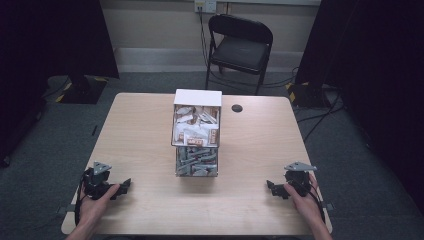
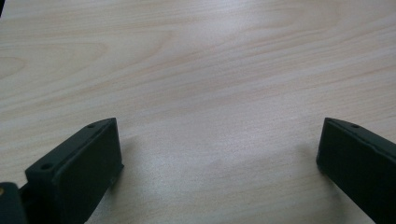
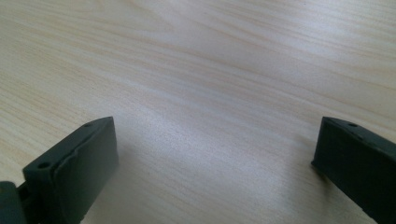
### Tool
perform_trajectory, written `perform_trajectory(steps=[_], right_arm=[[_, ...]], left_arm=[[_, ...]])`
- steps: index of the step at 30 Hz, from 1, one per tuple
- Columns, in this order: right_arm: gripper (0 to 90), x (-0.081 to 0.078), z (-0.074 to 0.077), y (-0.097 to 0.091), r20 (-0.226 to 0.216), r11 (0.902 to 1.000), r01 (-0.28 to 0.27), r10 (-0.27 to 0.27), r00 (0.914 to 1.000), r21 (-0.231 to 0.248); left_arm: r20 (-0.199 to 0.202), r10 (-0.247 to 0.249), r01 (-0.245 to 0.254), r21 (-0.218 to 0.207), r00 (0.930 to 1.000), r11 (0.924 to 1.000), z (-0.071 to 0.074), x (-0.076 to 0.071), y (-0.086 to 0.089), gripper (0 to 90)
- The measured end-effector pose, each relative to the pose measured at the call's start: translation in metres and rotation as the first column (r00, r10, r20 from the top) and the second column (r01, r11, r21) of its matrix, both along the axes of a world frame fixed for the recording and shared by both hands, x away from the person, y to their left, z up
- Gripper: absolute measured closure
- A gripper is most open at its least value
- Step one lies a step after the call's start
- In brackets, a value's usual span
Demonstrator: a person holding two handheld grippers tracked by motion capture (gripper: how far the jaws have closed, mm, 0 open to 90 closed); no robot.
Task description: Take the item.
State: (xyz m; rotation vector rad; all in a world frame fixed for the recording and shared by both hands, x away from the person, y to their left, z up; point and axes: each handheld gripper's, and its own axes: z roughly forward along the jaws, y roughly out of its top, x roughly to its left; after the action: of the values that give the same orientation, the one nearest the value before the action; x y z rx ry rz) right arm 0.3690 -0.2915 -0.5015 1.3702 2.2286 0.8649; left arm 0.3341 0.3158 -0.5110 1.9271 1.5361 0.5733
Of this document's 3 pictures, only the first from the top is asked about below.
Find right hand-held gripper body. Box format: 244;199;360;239
283;161;318;198

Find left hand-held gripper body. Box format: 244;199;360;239
81;161;117;201

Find person's right hand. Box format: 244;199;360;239
282;172;323;225

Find person's left hand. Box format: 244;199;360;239
76;182;121;232

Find black stand base yellow tape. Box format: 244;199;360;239
284;81;335;110
54;74;110;105

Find pile of white brown packets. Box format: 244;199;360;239
172;105;221;148

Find clear two-tier box white lid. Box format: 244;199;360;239
170;88;224;178

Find black curtain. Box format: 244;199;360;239
294;0;424;214
0;0;121;168

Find black folding chair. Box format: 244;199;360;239
204;13;275;97

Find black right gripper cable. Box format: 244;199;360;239
289;179;327;224

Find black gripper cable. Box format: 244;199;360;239
73;175;86;227
289;179;327;224

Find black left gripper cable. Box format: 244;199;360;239
73;175;86;227

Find black floor cable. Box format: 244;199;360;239
295;89;346;142

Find white wall socket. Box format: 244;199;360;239
193;0;218;15

